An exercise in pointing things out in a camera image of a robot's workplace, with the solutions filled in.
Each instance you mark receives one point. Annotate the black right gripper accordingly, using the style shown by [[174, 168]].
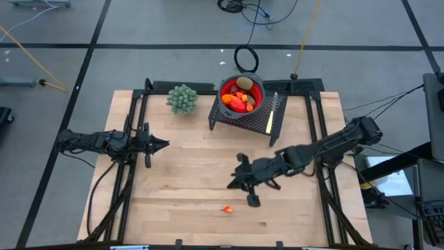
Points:
[[267, 168]]

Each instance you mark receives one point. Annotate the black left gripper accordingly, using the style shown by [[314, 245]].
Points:
[[144, 146]]

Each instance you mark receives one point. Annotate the small red orange fruit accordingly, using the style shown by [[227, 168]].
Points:
[[249, 107]]

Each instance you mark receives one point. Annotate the brown kiwi fruit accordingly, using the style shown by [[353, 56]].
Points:
[[252, 100], [245, 83]]

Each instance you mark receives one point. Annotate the red collapsible colander bowl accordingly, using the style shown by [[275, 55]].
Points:
[[256, 91]]

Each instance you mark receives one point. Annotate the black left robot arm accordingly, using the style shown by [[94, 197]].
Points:
[[97, 142]]

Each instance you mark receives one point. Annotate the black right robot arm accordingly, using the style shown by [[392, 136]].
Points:
[[340, 142]]

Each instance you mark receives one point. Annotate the green grape bunch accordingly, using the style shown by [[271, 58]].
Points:
[[182, 99]]

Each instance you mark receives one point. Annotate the black perforated metal shelf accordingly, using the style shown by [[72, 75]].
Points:
[[256, 121]]

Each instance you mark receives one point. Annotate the white sheet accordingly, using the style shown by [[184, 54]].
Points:
[[392, 180]]

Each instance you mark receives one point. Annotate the grey floor bar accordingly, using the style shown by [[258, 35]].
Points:
[[17, 82]]

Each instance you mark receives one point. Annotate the black caster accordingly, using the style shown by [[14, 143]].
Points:
[[5, 114]]

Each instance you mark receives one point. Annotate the grey cart base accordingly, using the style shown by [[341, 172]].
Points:
[[38, 2]]

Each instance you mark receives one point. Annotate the grey desk panel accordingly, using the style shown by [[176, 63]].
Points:
[[431, 180], [435, 114]]

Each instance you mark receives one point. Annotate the black keyboard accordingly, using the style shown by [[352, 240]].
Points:
[[435, 222]]

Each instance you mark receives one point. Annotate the silver bracket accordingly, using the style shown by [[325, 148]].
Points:
[[315, 248], [128, 247]]

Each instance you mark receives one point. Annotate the black perforated bracket plate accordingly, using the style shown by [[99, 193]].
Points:
[[295, 85]]

